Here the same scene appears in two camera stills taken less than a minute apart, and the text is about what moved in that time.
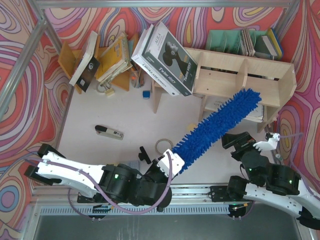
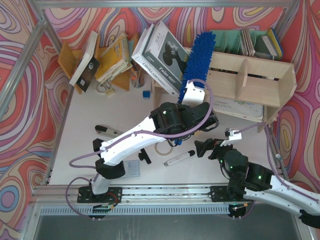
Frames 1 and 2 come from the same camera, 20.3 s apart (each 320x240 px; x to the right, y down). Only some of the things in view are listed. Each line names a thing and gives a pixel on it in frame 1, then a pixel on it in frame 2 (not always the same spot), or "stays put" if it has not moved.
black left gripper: [152, 167] -> [208, 116]
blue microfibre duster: [225, 120] -> [203, 45]
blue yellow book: [276, 43] stays put
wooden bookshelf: [222, 76] stays put
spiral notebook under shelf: [215, 102] stays put
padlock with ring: [105, 88] stays put
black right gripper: [238, 144] -> [213, 149]
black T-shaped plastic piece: [143, 155] stays put
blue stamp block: [146, 94] stays put
